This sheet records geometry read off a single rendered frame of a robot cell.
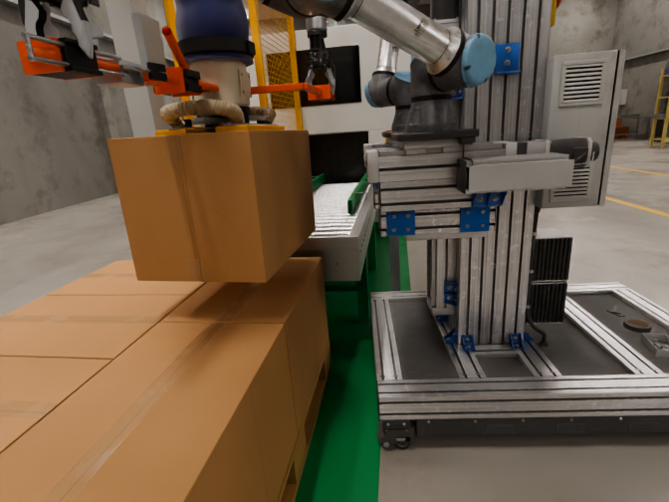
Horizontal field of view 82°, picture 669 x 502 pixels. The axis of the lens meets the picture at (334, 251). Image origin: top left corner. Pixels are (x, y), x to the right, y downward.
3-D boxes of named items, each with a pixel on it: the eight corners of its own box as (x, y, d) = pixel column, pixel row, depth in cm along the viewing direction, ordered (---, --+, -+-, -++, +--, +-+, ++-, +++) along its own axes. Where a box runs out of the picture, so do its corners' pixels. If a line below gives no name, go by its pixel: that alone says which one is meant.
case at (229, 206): (227, 230, 170) (213, 135, 158) (316, 229, 162) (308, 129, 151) (136, 281, 114) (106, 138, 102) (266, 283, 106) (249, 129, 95)
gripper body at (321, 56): (305, 68, 138) (303, 30, 135) (311, 72, 146) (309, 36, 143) (327, 66, 137) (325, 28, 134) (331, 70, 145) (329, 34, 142)
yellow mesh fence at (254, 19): (306, 233, 425) (286, 16, 362) (315, 233, 423) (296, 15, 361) (275, 271, 315) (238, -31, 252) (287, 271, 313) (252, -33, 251)
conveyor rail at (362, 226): (375, 194, 397) (374, 175, 391) (380, 193, 396) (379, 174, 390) (349, 277, 180) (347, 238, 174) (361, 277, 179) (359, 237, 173)
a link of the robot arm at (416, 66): (434, 97, 121) (435, 49, 117) (465, 93, 109) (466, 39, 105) (402, 99, 117) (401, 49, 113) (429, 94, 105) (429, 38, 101)
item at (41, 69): (66, 80, 72) (59, 51, 71) (101, 77, 71) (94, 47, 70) (24, 75, 65) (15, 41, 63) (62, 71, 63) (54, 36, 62)
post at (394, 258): (390, 302, 245) (385, 137, 215) (401, 302, 244) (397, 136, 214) (389, 307, 239) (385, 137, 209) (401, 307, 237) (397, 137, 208)
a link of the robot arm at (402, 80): (412, 104, 153) (412, 66, 149) (385, 107, 162) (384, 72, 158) (429, 104, 161) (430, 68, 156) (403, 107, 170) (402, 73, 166)
